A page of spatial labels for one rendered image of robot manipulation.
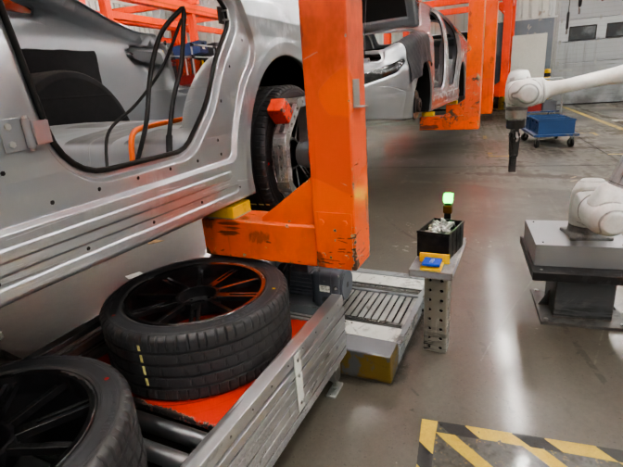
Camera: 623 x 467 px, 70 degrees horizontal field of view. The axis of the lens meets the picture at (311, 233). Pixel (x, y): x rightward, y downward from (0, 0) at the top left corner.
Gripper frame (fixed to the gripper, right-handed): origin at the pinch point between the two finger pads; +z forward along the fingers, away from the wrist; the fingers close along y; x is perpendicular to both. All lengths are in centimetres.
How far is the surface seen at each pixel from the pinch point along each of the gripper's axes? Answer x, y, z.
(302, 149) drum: 97, -10, -12
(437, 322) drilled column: 35, -41, 61
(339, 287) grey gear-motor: 77, -46, 43
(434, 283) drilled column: 37, -41, 42
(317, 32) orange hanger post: 76, -69, -57
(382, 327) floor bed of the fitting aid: 59, -35, 68
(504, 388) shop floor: 11, -64, 76
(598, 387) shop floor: -24, -60, 76
